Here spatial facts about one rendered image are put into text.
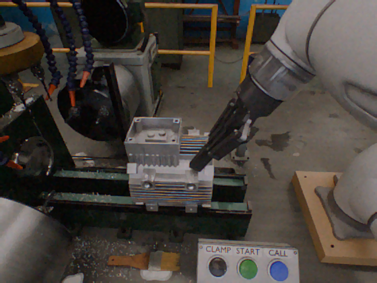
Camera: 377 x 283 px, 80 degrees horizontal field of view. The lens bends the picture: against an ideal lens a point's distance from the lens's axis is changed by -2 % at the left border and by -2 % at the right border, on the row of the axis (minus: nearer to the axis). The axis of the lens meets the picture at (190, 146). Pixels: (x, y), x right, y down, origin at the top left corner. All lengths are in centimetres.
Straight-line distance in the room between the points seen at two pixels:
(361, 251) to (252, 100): 57
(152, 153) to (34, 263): 28
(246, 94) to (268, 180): 58
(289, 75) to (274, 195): 58
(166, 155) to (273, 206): 47
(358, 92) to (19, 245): 48
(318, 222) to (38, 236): 71
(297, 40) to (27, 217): 49
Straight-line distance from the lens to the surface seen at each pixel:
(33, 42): 56
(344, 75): 23
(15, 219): 47
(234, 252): 42
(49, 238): 49
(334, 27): 27
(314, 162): 106
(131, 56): 95
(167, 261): 71
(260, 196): 86
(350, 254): 80
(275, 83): 37
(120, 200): 70
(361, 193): 71
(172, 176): 53
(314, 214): 82
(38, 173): 78
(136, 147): 52
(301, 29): 33
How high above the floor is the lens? 146
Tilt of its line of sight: 41 degrees down
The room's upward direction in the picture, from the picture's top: straight up
